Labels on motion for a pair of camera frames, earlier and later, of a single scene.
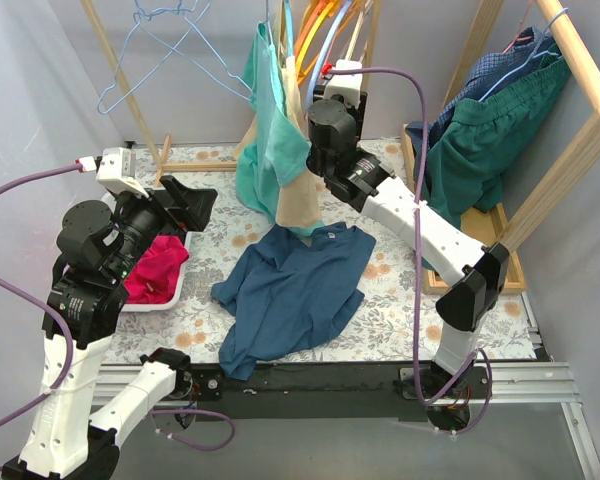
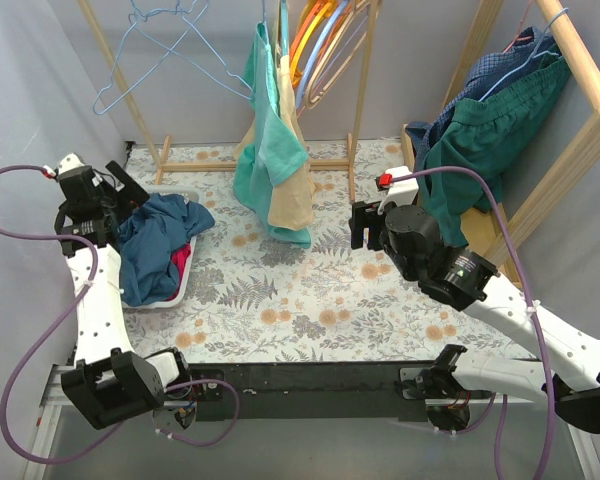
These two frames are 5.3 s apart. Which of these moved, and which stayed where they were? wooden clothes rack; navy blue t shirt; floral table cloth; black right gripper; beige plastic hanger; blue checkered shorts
Moved: beige plastic hanger; navy blue t shirt; black right gripper
Stayed: floral table cloth; wooden clothes rack; blue checkered shorts
